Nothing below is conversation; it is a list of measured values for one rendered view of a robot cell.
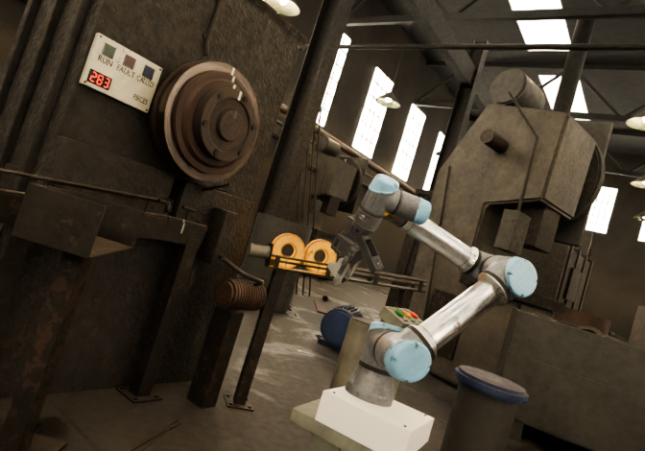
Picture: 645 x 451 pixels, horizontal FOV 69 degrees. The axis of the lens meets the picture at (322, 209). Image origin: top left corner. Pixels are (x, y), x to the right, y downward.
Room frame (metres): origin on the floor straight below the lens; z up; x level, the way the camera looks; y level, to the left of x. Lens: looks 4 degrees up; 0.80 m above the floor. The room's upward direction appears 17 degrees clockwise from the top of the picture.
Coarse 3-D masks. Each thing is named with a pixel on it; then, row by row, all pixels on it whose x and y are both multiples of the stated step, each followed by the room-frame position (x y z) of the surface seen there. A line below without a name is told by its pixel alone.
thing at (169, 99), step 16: (208, 64) 1.76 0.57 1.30; (224, 64) 1.81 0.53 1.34; (176, 80) 1.70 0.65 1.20; (240, 80) 1.89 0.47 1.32; (160, 96) 1.71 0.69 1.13; (176, 96) 1.69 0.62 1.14; (160, 112) 1.70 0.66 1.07; (256, 112) 2.01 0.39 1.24; (160, 128) 1.71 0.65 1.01; (256, 128) 2.03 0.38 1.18; (160, 144) 1.76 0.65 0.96; (176, 160) 1.76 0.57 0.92; (192, 176) 1.83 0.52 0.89; (208, 176) 1.89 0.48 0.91; (224, 176) 1.95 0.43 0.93
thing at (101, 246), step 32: (32, 192) 1.19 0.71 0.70; (64, 192) 1.35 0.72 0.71; (32, 224) 1.19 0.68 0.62; (64, 224) 1.19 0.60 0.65; (96, 224) 1.19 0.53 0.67; (128, 224) 1.45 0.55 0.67; (64, 256) 1.31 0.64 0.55; (96, 256) 1.23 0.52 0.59; (64, 288) 1.31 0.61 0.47; (64, 320) 1.33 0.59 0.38; (32, 352) 1.31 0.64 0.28; (32, 384) 1.31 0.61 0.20; (32, 416) 1.33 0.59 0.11; (0, 448) 1.31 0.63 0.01; (32, 448) 1.37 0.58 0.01
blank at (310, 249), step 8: (320, 240) 2.17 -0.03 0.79; (312, 248) 2.16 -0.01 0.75; (320, 248) 2.17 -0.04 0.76; (328, 248) 2.19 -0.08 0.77; (304, 256) 2.16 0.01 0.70; (312, 256) 2.16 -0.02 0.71; (328, 256) 2.19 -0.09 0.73; (336, 256) 2.20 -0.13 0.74; (312, 264) 2.17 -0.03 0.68; (320, 272) 2.18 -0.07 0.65
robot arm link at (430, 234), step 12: (384, 216) 1.48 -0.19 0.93; (408, 228) 1.48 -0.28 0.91; (420, 228) 1.48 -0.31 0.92; (432, 228) 1.49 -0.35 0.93; (420, 240) 1.51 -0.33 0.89; (432, 240) 1.49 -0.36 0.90; (444, 240) 1.50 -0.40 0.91; (456, 240) 1.52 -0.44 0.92; (444, 252) 1.51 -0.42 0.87; (456, 252) 1.51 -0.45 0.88; (468, 252) 1.52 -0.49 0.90; (480, 252) 1.53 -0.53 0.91; (456, 264) 1.54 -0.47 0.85; (468, 264) 1.52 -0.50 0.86; (480, 264) 1.52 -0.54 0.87; (468, 276) 1.55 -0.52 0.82
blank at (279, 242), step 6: (282, 234) 2.12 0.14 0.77; (288, 234) 2.12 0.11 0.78; (294, 234) 2.13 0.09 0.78; (276, 240) 2.10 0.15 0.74; (282, 240) 2.11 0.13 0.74; (288, 240) 2.12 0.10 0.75; (294, 240) 2.13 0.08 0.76; (300, 240) 2.14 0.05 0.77; (276, 246) 2.11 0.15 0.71; (282, 246) 2.12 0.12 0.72; (294, 246) 2.13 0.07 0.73; (300, 246) 2.14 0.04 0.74; (276, 252) 2.11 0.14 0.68; (294, 252) 2.15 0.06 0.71; (300, 252) 2.15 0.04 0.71; (282, 258) 2.12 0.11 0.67; (300, 258) 2.15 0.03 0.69; (282, 264) 2.12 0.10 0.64; (288, 264) 2.13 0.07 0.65
